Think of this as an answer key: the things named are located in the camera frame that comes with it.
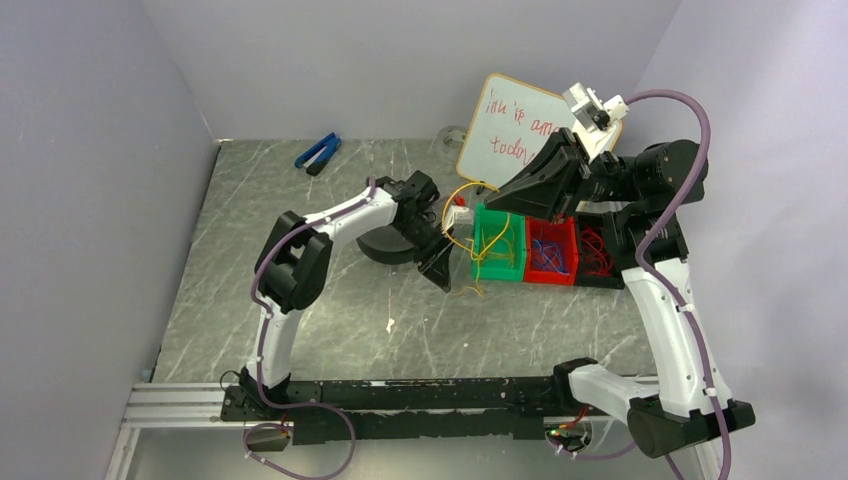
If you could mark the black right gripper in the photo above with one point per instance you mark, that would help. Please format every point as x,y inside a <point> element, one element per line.
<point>577,168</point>

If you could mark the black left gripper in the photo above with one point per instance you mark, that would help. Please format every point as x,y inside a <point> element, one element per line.
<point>428,240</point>

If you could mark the dark grey perforated spool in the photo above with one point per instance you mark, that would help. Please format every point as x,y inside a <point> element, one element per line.
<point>387,245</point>

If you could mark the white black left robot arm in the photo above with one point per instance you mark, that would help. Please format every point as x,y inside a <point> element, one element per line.
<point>291,274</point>

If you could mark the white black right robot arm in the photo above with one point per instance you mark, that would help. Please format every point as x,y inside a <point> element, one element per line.
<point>690,404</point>

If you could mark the green plastic bin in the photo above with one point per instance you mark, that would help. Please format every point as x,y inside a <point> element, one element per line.
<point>499,245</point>

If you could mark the yellow framed whiteboard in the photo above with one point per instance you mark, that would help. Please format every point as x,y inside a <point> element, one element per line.
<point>511,123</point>

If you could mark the red plastic bin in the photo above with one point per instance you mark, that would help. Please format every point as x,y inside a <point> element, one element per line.
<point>551,252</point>

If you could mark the black plastic bin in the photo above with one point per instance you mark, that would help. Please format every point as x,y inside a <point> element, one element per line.
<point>596,267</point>

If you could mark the blue and black stapler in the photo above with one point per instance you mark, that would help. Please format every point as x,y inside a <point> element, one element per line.
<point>316,158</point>

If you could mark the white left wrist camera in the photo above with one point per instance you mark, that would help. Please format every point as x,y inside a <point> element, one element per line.
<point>457,212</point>

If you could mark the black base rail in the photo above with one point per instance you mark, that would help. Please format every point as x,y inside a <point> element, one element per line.
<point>316,412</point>

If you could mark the aluminium frame rail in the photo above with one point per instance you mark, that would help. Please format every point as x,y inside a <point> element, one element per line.
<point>174,405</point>

